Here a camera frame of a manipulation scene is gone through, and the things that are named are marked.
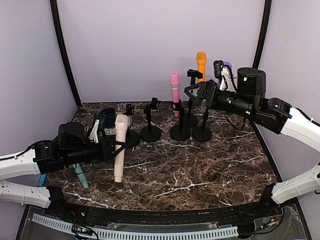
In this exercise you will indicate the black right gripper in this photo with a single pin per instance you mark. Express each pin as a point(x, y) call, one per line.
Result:
point(204, 90)

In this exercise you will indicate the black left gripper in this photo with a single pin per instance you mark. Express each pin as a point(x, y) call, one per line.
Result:
point(106, 149)

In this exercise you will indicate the black stand of blue microphone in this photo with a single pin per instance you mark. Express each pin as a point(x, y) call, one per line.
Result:
point(132, 137)

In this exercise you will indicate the beige microphone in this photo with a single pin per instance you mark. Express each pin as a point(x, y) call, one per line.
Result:
point(121, 126)

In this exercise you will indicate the black stand of beige microphone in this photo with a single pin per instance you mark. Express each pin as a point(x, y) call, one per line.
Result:
point(150, 133)

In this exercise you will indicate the orange microphone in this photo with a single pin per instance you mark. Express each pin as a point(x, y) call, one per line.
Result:
point(201, 59)

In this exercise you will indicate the black stand of purple microphone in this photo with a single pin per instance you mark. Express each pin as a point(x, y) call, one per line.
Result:
point(202, 133)

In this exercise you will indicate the purple microphone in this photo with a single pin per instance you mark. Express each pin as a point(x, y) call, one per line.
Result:
point(225, 76)

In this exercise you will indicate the green microphone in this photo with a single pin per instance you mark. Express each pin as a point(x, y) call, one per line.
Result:
point(81, 175)

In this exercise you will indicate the blue microphone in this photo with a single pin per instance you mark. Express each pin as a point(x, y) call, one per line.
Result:
point(42, 180)

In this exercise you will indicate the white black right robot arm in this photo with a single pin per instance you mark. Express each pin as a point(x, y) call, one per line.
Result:
point(274, 114)

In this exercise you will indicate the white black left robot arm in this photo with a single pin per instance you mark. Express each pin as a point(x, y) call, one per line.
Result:
point(70, 147)

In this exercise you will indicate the pink microphone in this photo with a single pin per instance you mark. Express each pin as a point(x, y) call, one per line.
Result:
point(174, 80)

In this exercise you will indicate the black stand of orange microphone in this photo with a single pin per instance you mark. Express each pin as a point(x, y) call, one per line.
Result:
point(190, 120)

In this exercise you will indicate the black stand of pink microphone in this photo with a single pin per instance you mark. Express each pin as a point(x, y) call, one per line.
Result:
point(179, 132)

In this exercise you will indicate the floral patterned saucer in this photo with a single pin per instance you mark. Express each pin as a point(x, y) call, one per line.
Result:
point(112, 131)

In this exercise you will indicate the dark blue mug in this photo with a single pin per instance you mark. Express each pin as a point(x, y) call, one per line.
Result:
point(108, 116)

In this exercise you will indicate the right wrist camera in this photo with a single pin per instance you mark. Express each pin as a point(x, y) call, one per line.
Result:
point(218, 65)

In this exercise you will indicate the black right corner post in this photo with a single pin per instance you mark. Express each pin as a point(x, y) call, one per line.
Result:
point(262, 33)

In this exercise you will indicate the black corner post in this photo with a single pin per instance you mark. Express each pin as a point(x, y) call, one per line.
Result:
point(63, 51)
point(262, 33)

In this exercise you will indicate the white slotted cable duct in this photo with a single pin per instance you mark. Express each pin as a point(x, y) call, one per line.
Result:
point(108, 234)

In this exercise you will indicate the black front rail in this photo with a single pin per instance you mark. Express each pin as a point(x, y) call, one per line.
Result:
point(241, 215)

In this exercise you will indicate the black left corner post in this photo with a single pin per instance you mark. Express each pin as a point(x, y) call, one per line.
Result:
point(63, 51)

